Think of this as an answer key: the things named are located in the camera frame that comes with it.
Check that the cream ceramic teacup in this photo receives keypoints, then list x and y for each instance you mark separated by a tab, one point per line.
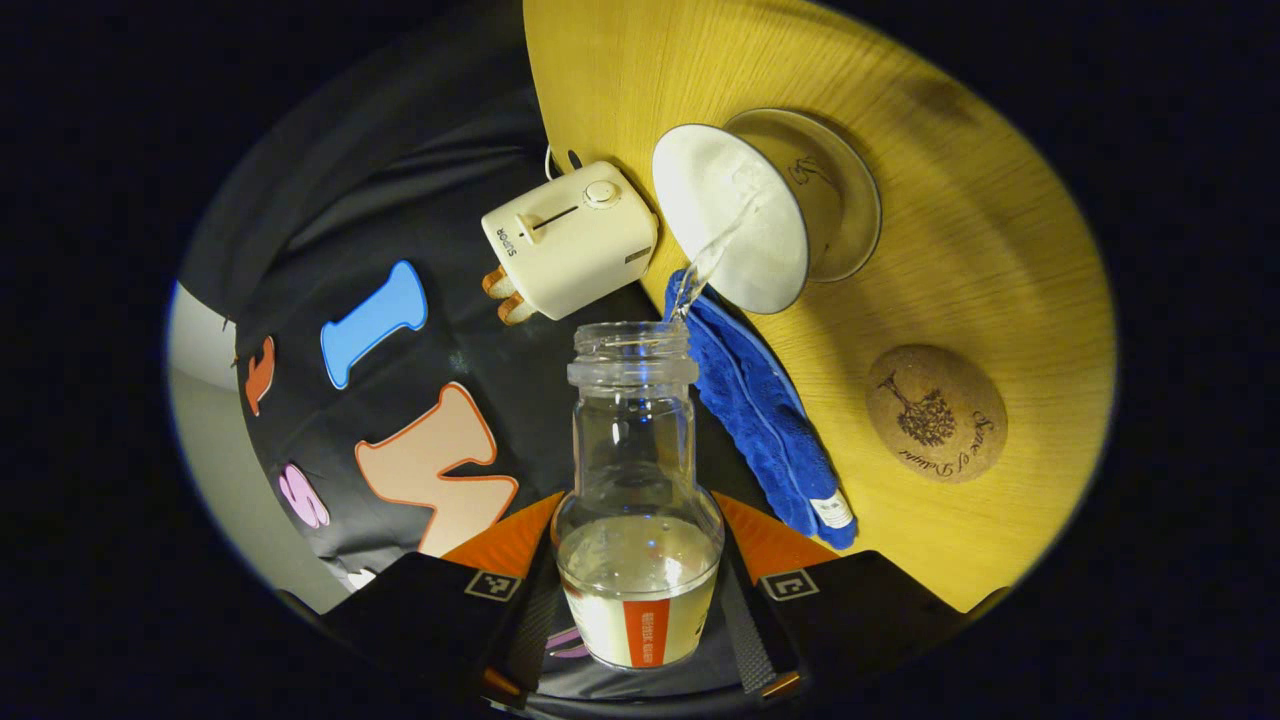
720	230

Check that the clear glass water bottle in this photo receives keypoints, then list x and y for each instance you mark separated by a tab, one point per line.
638	560

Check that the round cork coaster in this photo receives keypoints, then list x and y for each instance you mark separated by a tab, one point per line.
937	415

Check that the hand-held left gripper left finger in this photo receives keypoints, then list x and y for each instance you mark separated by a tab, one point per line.
420	620

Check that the bread slice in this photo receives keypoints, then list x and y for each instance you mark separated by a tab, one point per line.
515	308
495	282

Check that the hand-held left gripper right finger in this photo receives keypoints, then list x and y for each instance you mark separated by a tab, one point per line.
860	610

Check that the white toaster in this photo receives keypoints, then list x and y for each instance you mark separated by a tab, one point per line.
570	240

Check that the cream ceramic saucer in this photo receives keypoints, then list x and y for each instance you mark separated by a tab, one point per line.
845	200

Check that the blue towel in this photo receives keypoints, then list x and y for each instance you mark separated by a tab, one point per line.
760	420

